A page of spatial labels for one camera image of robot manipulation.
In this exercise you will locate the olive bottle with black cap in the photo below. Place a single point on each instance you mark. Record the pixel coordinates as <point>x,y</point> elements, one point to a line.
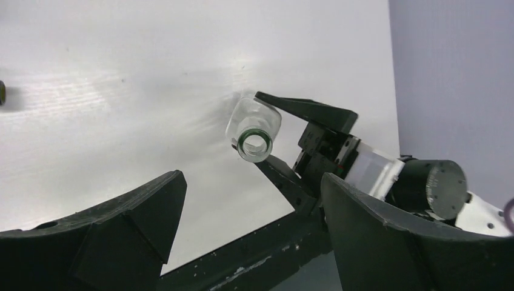
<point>3,95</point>

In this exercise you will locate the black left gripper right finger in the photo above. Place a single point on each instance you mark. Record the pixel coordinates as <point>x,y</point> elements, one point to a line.
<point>378,246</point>

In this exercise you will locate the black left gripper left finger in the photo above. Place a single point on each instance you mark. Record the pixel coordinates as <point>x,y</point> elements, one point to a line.
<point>120,244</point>

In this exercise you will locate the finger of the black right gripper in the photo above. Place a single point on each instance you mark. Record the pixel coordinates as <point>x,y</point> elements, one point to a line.
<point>334,118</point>
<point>299,195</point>

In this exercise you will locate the clear square glass bottle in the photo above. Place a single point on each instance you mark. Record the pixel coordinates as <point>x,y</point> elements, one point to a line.
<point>252,129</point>

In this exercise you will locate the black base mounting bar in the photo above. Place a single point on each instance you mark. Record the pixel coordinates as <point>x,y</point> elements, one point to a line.
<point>259,260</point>

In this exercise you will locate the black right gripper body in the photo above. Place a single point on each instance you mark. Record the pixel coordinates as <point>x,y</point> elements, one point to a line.
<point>349,158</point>

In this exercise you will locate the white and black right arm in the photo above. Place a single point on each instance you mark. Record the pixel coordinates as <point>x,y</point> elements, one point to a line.
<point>431,188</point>

